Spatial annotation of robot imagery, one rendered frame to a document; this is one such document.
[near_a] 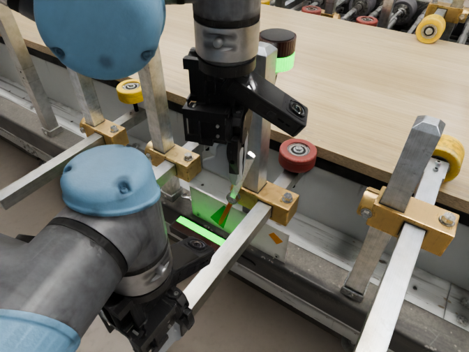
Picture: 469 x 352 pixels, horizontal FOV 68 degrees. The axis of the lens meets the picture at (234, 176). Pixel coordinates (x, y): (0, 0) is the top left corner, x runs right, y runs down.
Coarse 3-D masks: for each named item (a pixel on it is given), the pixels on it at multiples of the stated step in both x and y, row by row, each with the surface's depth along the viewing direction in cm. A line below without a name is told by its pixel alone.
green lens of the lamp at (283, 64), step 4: (292, 56) 55; (276, 60) 54; (280, 60) 54; (284, 60) 54; (288, 60) 54; (292, 60) 55; (276, 64) 54; (280, 64) 54; (284, 64) 55; (288, 64) 55; (292, 64) 56; (276, 68) 55; (280, 68) 55; (284, 68) 55; (288, 68) 56
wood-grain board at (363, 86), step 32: (32, 32) 124; (192, 32) 124; (320, 32) 124; (352, 32) 124; (384, 32) 124; (320, 64) 105; (352, 64) 105; (384, 64) 105; (416, 64) 105; (448, 64) 105; (320, 96) 91; (352, 96) 91; (384, 96) 91; (416, 96) 91; (448, 96) 91; (320, 128) 80; (352, 128) 80; (384, 128) 80; (448, 128) 80; (352, 160) 72; (384, 160) 72; (448, 192) 65
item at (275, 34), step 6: (264, 30) 55; (270, 30) 55; (276, 30) 55; (282, 30) 55; (288, 30) 55; (264, 36) 53; (270, 36) 53; (276, 36) 53; (282, 36) 53; (288, 36) 53; (294, 36) 53; (276, 72) 55
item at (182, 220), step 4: (180, 220) 86; (184, 220) 86; (188, 220) 86; (184, 224) 85; (188, 224) 85; (192, 224) 85; (196, 224) 85; (192, 228) 84; (196, 228) 84; (200, 228) 84; (200, 232) 83; (204, 232) 83; (208, 232) 83; (204, 236) 82; (208, 236) 82; (212, 236) 82; (216, 236) 82; (212, 240) 81; (216, 240) 81; (220, 240) 81; (224, 240) 81; (220, 244) 80
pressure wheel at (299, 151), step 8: (288, 144) 75; (296, 144) 75; (304, 144) 75; (312, 144) 75; (280, 152) 73; (288, 152) 73; (296, 152) 73; (304, 152) 73; (312, 152) 73; (280, 160) 74; (288, 160) 72; (296, 160) 71; (304, 160) 71; (312, 160) 72; (288, 168) 73; (296, 168) 72; (304, 168) 72
